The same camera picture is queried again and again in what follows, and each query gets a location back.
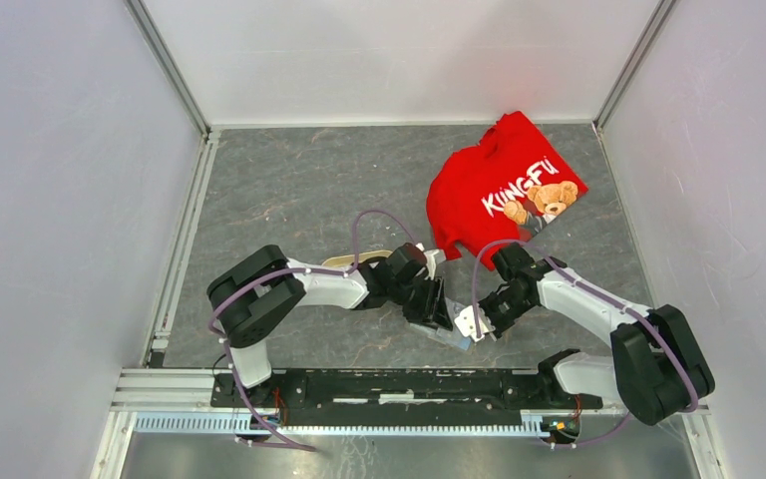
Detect aluminium frame rail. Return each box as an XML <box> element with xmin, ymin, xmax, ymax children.
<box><xmin>112</xmin><ymin>368</ymin><xmax>711</xmax><ymax>439</ymax></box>

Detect beige oval tray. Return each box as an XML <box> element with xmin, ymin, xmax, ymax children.
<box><xmin>322</xmin><ymin>249</ymin><xmax>392</xmax><ymax>268</ymax></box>

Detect red kung fu t-shirt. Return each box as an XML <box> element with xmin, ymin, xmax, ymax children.
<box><xmin>426</xmin><ymin>112</ymin><xmax>588</xmax><ymax>270</ymax></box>

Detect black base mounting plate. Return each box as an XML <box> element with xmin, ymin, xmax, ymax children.
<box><xmin>210</xmin><ymin>368</ymin><xmax>603</xmax><ymax>427</ymax></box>

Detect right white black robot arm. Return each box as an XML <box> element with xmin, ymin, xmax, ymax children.
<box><xmin>460</xmin><ymin>239</ymin><xmax>716</xmax><ymax>425</ymax></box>

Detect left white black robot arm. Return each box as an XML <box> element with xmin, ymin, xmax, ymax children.
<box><xmin>206</xmin><ymin>242</ymin><xmax>455</xmax><ymax>407</ymax></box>

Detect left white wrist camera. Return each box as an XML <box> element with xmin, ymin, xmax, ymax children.
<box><xmin>423</xmin><ymin>248</ymin><xmax>447</xmax><ymax>275</ymax></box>

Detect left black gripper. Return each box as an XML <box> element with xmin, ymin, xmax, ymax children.
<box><xmin>389</xmin><ymin>273</ymin><xmax>453</xmax><ymax>330</ymax></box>

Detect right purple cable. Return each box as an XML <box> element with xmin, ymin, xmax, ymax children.
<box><xmin>470</xmin><ymin>239</ymin><xmax>700</xmax><ymax>449</ymax></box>

